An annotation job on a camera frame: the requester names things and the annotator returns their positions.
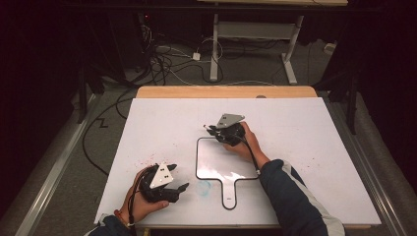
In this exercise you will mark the aluminium floor rail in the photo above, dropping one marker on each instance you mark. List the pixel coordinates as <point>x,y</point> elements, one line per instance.
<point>52,177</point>
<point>367,170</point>

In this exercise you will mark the white metal desk frame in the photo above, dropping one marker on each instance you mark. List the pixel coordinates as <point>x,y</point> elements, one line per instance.
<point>252,30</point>

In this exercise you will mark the white power adapter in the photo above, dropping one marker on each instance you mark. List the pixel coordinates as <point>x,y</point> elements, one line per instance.
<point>196,56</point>

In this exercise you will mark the white marker with red cap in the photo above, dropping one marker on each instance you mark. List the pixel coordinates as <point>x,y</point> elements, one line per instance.
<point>206,126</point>

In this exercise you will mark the person's right hand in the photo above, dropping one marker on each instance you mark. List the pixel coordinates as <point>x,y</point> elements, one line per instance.
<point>250,147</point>

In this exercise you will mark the white power strip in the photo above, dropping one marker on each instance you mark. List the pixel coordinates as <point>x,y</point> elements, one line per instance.
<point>329,48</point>

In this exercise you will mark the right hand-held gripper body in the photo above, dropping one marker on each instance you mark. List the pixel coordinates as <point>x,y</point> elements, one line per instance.
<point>231,126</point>

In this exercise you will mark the black metal stand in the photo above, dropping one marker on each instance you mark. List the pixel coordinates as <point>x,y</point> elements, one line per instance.
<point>352,98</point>
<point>83,91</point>

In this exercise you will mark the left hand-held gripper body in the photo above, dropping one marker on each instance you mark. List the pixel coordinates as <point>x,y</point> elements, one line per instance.
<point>160,178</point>

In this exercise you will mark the person's left hand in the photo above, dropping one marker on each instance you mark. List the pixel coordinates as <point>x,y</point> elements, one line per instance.
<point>137,206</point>

